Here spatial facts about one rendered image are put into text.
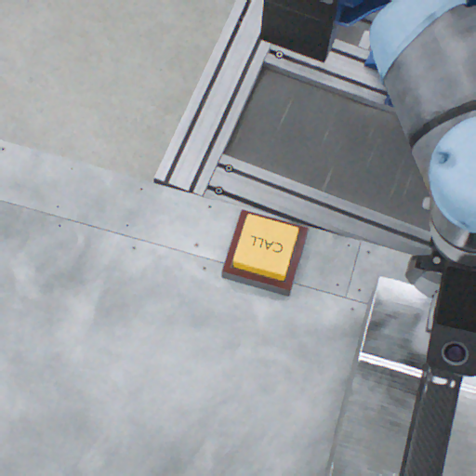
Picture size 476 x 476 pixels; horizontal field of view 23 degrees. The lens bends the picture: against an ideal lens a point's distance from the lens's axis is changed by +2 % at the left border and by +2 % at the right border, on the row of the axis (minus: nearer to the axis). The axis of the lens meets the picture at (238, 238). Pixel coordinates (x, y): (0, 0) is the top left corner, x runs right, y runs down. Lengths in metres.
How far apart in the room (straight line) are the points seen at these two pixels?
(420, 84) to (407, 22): 0.05
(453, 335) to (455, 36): 0.27
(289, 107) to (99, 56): 0.46
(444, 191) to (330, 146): 1.21
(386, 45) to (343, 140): 1.14
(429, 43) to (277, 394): 0.51
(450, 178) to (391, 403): 0.41
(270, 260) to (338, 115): 0.82
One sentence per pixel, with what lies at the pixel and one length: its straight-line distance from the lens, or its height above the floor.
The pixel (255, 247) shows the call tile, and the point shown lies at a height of 0.84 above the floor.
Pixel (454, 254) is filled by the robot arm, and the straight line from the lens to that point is 0.96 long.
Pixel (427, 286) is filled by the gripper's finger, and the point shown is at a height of 0.99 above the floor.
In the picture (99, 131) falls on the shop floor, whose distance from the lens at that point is 2.29.
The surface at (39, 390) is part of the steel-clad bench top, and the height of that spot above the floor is 0.80.
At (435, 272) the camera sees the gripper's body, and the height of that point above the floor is 1.06.
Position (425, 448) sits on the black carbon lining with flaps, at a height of 0.88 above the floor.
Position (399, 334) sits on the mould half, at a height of 0.89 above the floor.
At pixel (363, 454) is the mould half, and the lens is 1.19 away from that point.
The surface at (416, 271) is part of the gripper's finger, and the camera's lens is 1.09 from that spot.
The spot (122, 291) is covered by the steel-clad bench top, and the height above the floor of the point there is 0.80.
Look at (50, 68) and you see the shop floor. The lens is 2.36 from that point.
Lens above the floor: 2.04
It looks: 69 degrees down
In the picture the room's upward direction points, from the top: 5 degrees clockwise
